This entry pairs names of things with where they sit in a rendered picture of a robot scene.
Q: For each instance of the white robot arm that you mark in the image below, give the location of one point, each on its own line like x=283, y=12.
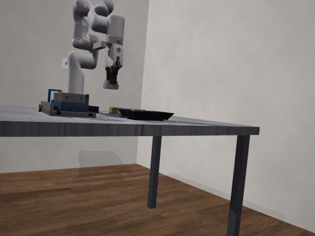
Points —
x=112, y=26

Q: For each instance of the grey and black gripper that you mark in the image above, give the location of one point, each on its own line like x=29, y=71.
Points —
x=113, y=59

